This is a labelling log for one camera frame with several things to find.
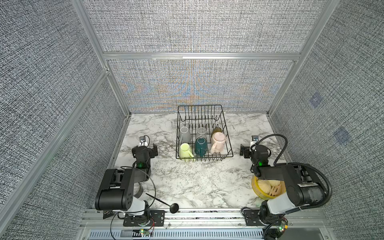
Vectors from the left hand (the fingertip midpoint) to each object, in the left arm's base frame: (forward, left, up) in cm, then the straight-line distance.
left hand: (147, 143), depth 92 cm
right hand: (-1, -64, 0) cm, 64 cm away
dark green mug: (-5, -33, +3) cm, 33 cm away
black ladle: (-35, -17, -7) cm, 40 cm away
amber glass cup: (+11, -45, -3) cm, 47 cm away
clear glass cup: (+9, -35, -3) cm, 36 cm away
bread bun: (-28, -64, -2) cm, 70 cm away
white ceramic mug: (+3, -24, +3) cm, 24 cm away
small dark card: (-37, +15, -6) cm, 40 cm away
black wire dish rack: (+23, -41, -3) cm, 47 cm away
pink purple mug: (-4, -43, +5) cm, 43 cm away
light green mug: (-9, -23, +3) cm, 25 cm away
